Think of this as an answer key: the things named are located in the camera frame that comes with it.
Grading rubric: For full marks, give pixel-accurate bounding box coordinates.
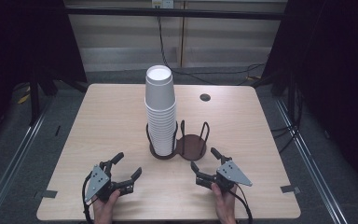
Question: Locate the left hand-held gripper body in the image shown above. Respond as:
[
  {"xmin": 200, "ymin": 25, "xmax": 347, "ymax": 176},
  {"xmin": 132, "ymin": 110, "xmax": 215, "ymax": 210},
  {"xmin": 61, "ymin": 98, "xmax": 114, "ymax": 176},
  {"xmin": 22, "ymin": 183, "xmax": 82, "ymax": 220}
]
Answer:
[{"xmin": 84, "ymin": 160, "xmax": 136, "ymax": 203}]

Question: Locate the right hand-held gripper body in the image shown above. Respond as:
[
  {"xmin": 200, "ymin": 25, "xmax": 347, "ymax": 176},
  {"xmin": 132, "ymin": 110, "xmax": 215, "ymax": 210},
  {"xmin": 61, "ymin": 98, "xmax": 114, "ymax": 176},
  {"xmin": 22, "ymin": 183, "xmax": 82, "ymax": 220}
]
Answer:
[{"xmin": 195, "ymin": 159, "xmax": 253, "ymax": 192}]

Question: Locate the right hand-held gripper black cable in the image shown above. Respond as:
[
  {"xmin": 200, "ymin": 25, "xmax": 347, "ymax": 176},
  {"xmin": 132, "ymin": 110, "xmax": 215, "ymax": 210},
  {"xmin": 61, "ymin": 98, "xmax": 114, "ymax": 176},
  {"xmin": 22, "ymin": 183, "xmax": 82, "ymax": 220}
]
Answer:
[{"xmin": 228, "ymin": 186, "xmax": 255, "ymax": 224}]

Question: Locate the bundle of black floor cables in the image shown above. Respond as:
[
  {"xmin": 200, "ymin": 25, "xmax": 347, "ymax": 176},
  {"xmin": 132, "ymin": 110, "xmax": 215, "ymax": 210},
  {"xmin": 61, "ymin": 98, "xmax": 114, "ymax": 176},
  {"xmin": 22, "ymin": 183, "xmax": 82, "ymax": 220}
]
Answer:
[{"xmin": 269, "ymin": 88, "xmax": 304, "ymax": 154}]

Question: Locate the black curtain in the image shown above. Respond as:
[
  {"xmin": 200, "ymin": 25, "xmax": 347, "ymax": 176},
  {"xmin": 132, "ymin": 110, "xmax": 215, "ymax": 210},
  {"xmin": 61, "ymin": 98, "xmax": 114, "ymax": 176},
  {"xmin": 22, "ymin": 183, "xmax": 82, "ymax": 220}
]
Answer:
[
  {"xmin": 255, "ymin": 0, "xmax": 358, "ymax": 200},
  {"xmin": 0, "ymin": 0, "xmax": 89, "ymax": 147}
]

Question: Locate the black wire double cup holder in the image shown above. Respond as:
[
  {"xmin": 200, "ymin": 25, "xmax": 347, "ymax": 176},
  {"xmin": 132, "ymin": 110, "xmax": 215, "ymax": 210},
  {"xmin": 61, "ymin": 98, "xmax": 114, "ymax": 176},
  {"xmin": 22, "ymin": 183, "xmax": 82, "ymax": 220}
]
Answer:
[{"xmin": 145, "ymin": 119, "xmax": 211, "ymax": 162}]

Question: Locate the metal floor rail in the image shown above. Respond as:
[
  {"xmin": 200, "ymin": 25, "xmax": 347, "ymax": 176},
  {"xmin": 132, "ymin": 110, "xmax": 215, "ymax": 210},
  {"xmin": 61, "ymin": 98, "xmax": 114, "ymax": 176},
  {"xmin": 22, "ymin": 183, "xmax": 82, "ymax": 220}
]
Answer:
[
  {"xmin": 0, "ymin": 101, "xmax": 53, "ymax": 224},
  {"xmin": 274, "ymin": 96, "xmax": 350, "ymax": 224}
]

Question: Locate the stack of white paper cups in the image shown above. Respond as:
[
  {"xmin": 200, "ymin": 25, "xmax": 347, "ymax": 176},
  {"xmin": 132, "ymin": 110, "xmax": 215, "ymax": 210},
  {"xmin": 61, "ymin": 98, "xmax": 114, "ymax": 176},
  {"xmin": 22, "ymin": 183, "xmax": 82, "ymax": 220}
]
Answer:
[{"xmin": 144, "ymin": 64, "xmax": 177, "ymax": 157}]

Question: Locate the person's left hand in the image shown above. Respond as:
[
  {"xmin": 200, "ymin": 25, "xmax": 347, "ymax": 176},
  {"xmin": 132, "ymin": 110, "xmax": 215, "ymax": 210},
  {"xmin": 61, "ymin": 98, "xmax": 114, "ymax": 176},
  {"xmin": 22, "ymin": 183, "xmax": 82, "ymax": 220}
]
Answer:
[{"xmin": 91, "ymin": 189, "xmax": 122, "ymax": 224}]

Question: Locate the left hand-held gripper black cable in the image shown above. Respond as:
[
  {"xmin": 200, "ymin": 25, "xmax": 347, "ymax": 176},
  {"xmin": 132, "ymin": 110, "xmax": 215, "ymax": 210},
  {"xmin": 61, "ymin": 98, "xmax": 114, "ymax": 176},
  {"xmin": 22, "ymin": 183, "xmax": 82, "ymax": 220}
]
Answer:
[{"xmin": 81, "ymin": 172, "xmax": 95, "ymax": 224}]

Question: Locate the long black floor cable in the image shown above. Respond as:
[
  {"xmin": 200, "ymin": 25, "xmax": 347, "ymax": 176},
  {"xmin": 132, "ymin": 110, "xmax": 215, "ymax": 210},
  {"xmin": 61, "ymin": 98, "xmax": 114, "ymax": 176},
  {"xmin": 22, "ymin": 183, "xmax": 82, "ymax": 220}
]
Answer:
[{"xmin": 156, "ymin": 15, "xmax": 267, "ymax": 87}]

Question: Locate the white wall outlet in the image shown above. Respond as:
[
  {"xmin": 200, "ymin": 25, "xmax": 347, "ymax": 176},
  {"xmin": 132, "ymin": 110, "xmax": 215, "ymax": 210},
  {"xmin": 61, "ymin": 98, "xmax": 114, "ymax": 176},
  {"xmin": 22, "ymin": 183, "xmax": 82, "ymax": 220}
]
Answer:
[{"xmin": 151, "ymin": 0, "xmax": 175, "ymax": 9}]

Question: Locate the grey floor tape strip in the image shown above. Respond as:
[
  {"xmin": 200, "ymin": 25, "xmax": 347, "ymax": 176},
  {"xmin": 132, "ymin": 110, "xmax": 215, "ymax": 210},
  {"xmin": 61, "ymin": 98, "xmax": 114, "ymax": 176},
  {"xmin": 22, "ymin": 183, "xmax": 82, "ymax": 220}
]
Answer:
[
  {"xmin": 34, "ymin": 189, "xmax": 59, "ymax": 200},
  {"xmin": 280, "ymin": 184, "xmax": 302, "ymax": 195}
]

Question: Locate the yellow floor tape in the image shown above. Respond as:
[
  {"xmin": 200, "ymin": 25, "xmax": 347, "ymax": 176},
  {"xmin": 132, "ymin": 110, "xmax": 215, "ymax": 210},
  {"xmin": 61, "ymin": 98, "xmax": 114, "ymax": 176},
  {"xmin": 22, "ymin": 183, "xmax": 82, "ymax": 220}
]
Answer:
[{"xmin": 16, "ymin": 86, "xmax": 32, "ymax": 105}]

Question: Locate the hand-held gripper black cable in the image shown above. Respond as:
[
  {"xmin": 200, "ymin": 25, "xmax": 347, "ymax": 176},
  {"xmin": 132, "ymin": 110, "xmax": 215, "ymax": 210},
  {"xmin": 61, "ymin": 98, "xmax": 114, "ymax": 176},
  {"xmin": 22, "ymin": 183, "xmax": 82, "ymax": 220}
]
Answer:
[
  {"xmin": 228, "ymin": 186, "xmax": 255, "ymax": 224},
  {"xmin": 81, "ymin": 172, "xmax": 95, "ymax": 224}
]

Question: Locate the person's right hand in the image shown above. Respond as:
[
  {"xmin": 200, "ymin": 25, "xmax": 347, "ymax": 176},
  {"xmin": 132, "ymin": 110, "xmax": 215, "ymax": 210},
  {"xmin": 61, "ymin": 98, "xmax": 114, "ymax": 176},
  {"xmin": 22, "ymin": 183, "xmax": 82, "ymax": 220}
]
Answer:
[{"xmin": 211, "ymin": 182, "xmax": 238, "ymax": 224}]

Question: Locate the black horizontal bar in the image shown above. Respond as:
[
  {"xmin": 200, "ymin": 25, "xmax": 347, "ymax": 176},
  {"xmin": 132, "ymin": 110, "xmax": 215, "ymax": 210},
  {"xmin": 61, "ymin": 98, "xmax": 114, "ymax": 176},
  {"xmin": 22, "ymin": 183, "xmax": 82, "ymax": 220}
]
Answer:
[{"xmin": 64, "ymin": 7, "xmax": 290, "ymax": 21}]

